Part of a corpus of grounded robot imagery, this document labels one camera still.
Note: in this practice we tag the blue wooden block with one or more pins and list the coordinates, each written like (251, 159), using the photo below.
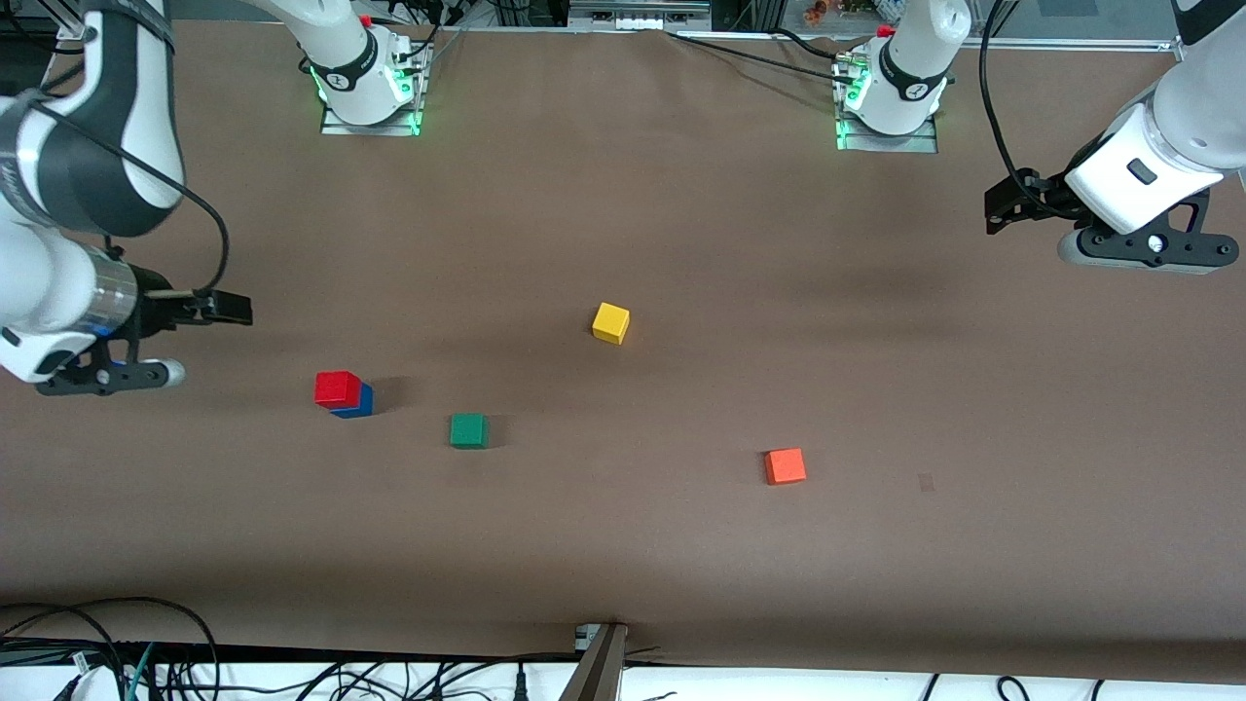
(362, 404)

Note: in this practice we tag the orange wooden block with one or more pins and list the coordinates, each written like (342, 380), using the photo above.
(785, 466)

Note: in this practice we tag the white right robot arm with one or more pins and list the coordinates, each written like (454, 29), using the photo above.
(39, 292)

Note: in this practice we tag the red wooden block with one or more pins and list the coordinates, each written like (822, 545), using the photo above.
(337, 387)

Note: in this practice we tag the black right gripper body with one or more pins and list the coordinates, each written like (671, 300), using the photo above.
(156, 309)

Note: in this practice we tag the black power plug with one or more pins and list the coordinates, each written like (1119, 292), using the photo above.
(520, 683)

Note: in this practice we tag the black table edge strip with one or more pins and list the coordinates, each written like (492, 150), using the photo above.
(292, 654)

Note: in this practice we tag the brown table cover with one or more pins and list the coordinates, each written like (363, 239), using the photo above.
(623, 545)

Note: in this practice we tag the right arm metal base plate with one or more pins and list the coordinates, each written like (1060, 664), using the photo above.
(370, 129)

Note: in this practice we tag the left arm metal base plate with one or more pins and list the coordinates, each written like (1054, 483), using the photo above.
(886, 145)

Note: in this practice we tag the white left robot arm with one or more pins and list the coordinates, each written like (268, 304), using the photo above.
(1158, 166)

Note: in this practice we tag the aluminium profile bar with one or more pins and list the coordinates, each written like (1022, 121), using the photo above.
(599, 672)

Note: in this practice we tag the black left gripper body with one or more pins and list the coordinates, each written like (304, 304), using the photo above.
(1040, 198)

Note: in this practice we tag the green wooden block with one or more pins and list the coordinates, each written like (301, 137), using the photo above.
(467, 430)

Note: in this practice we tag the yellow wooden block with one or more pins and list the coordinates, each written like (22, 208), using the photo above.
(610, 321)

